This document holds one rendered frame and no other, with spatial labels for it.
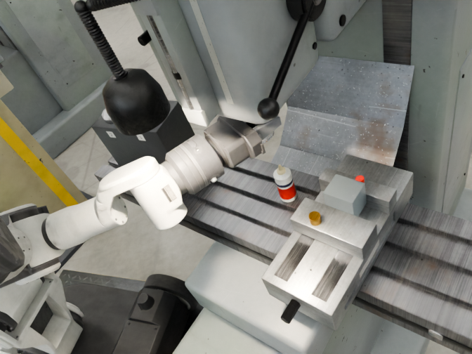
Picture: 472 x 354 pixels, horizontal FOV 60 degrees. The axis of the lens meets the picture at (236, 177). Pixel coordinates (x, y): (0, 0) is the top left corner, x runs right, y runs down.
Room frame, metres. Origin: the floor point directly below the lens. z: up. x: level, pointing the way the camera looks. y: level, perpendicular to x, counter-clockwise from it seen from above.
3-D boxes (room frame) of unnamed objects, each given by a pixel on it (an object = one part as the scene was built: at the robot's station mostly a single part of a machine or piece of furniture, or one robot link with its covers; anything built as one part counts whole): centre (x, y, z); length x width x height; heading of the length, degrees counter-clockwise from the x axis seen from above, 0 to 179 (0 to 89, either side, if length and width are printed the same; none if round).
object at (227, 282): (0.60, -0.08, 0.83); 0.50 x 0.35 x 0.12; 128
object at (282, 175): (0.63, -0.10, 1.02); 0.04 x 0.04 x 0.11
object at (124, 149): (0.93, 0.18, 1.07); 0.22 x 0.12 x 0.20; 50
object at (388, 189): (0.45, -0.15, 1.02); 0.35 x 0.15 x 0.11; 126
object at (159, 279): (0.82, 0.37, 0.50); 0.20 x 0.05 x 0.20; 57
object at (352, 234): (0.44, -0.13, 1.06); 0.15 x 0.06 x 0.04; 36
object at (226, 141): (0.57, 0.01, 1.23); 0.13 x 0.12 x 0.10; 17
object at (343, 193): (0.47, -0.18, 1.08); 0.06 x 0.05 x 0.06; 36
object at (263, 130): (0.57, -0.09, 1.23); 0.06 x 0.02 x 0.03; 107
